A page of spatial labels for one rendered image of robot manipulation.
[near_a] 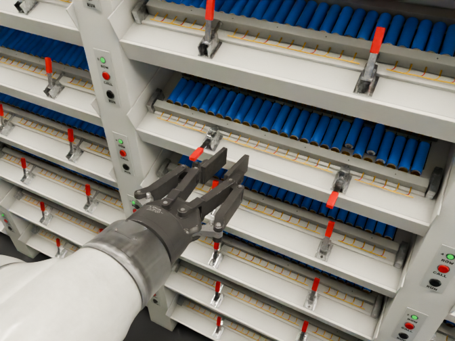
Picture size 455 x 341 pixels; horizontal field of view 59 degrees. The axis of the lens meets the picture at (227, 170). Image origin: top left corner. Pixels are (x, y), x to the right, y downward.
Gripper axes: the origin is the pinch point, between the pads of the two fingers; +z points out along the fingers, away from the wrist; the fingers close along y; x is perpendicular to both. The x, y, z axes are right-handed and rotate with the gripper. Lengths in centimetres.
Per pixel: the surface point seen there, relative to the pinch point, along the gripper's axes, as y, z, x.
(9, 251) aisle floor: 111, 27, 98
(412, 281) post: -32.3, 18.0, 23.2
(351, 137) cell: -13.9, 24.5, 1.2
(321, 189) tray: -12.3, 15.8, 8.5
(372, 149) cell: -18.1, 23.3, 1.8
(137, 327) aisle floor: 42, 25, 99
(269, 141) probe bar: 0.2, 19.1, 4.1
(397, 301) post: -31.7, 19.3, 30.8
